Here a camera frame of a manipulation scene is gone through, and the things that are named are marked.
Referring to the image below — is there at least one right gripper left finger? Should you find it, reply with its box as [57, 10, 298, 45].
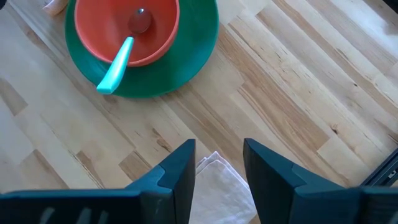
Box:
[125, 138, 197, 224]

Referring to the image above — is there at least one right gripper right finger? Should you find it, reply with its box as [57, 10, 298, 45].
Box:
[243, 138, 363, 224]

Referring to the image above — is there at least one beige napkin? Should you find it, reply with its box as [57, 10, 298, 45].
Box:
[188, 151, 258, 224]

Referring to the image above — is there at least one green plate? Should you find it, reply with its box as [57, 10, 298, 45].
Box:
[64, 0, 220, 99]

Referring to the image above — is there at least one spoon with teal handle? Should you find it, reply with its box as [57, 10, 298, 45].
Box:
[96, 7, 154, 95]

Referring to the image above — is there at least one red bowl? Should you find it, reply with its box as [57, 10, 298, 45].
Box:
[73, 0, 181, 68]

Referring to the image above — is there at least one small orange stick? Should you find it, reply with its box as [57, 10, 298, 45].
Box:
[42, 0, 70, 17]

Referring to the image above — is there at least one black aluminium table frame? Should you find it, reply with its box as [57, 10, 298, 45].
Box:
[360, 148, 398, 188]

